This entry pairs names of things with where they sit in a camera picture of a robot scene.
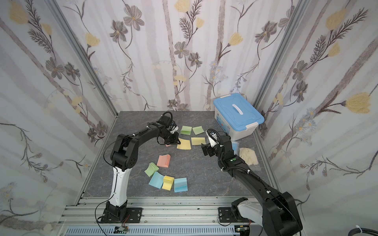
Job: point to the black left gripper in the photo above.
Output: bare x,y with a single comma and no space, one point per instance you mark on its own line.
174,140

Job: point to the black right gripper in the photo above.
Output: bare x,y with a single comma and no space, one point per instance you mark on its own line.
208,149

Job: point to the large yellow memo pad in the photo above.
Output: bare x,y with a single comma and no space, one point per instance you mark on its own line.
184,144

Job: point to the green memo pad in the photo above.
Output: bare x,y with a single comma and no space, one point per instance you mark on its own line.
152,168
186,130

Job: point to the pink memo pad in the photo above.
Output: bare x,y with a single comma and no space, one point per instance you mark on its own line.
163,161

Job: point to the torn yellow memo page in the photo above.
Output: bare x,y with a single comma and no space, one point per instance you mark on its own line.
196,141

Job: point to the torn green memo page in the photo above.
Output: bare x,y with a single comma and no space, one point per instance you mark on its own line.
198,130

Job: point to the small yellow memo pad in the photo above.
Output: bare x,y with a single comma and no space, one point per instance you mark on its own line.
167,183

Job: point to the blue memo pad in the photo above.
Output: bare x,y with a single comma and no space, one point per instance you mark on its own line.
156,180
180,185

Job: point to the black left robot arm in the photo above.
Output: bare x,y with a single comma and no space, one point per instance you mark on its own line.
124,157

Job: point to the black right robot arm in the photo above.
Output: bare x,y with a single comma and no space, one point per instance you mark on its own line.
275,212

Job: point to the bag of blue face masks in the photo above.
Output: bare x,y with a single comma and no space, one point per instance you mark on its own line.
235,147

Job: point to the clear bag with beige contents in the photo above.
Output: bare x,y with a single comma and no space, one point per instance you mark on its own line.
249,156

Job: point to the white box with blue lid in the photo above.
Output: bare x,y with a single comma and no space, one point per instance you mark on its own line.
236,116

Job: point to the small circuit board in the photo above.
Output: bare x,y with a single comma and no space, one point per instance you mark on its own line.
121,230

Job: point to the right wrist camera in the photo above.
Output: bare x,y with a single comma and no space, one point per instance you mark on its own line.
213,137

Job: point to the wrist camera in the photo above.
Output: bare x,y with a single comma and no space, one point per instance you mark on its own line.
168,123
213,137

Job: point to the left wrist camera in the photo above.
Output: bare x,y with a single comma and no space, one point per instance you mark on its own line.
168,123

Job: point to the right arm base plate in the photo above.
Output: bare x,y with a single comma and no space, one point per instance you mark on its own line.
225,215

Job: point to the aluminium rail frame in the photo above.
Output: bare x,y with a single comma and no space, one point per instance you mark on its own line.
161,216

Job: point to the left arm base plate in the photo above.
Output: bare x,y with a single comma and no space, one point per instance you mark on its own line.
133,214

